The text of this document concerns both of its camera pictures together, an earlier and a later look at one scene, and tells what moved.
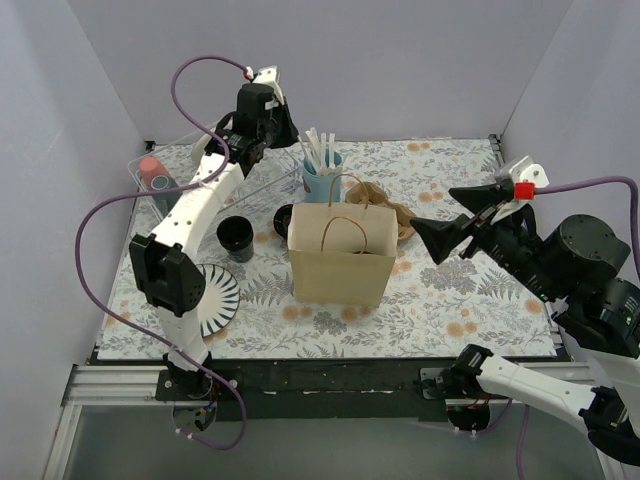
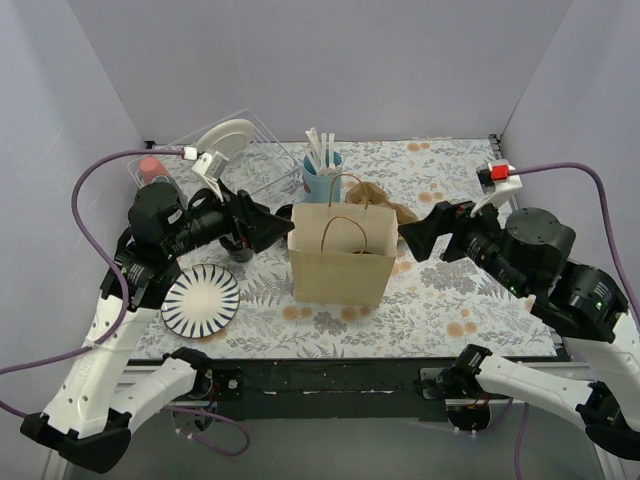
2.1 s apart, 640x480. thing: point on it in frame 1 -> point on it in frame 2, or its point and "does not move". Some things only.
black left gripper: x=279 y=122 -> x=241 y=216
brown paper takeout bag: x=344 y=252 does not move
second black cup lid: x=282 y=220 does not move
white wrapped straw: x=332 y=150 does not move
